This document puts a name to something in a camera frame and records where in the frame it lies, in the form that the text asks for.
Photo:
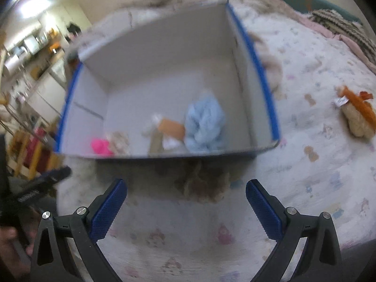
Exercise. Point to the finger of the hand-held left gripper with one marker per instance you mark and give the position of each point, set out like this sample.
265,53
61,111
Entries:
55,176

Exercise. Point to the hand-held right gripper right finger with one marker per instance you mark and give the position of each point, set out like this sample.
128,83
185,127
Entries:
263,208

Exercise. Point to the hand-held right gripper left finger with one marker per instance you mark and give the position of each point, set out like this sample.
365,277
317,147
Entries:
107,211

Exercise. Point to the pink ball toy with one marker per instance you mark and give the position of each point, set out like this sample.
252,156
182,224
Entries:
100,146

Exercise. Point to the brown plush toy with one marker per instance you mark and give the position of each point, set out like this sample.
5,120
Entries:
202,185

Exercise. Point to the light blue plush cloth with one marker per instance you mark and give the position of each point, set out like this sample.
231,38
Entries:
202,123

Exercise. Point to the orange soft cylinder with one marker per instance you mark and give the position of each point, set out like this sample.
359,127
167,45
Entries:
171,127

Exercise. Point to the blue cardboard box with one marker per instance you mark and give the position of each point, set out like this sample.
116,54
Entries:
164,88

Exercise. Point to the person's left hand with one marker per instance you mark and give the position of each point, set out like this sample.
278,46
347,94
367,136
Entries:
10,238

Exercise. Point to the pink crate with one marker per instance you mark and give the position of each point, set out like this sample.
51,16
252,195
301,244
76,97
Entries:
35,152

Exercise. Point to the white printed bed sheet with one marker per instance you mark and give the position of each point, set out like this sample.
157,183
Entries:
308,167

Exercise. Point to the white base cabinet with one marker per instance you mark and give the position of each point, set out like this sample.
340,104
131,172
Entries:
47,100

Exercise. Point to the beige plush with orange scarf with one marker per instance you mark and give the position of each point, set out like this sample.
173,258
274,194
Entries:
357,120

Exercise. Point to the fluffy cream plush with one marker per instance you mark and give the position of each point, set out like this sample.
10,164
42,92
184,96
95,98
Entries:
271,64

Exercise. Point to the dark hanging clothing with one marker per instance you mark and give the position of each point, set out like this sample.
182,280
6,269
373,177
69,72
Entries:
73,29

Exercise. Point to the pink blanket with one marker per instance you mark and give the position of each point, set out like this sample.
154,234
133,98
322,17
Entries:
348,39

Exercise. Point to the striped knit blanket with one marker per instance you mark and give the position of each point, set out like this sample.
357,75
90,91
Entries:
337,20

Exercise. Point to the teal headboard cushion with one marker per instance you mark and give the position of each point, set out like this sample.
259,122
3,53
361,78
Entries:
293,0

